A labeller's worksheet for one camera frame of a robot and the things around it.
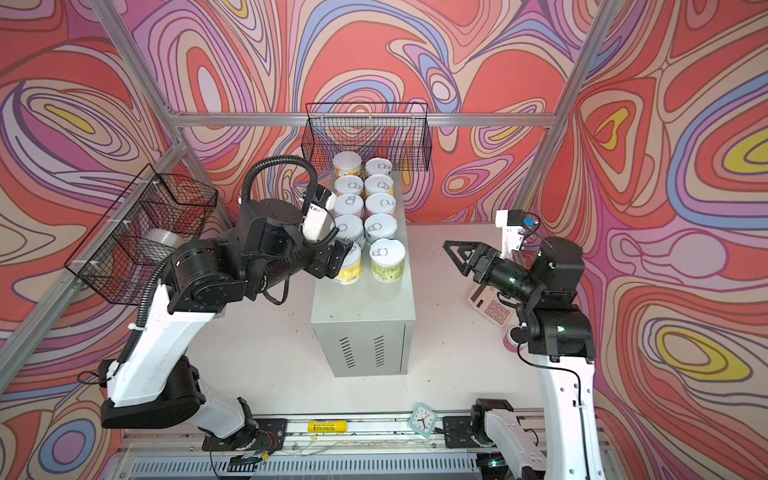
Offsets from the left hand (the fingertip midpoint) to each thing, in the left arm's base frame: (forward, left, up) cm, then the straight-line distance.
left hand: (338, 234), depth 56 cm
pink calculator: (+11, -41, -43) cm, 60 cm away
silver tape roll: (+12, +47, -13) cm, 50 cm away
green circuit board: (-32, +26, -48) cm, 63 cm away
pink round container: (-3, -46, -40) cm, 61 cm away
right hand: (-1, -22, -5) cm, 23 cm away
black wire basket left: (+6, +55, -15) cm, 57 cm away
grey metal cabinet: (0, -3, -42) cm, 42 cm away
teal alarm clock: (-23, -18, -44) cm, 53 cm away
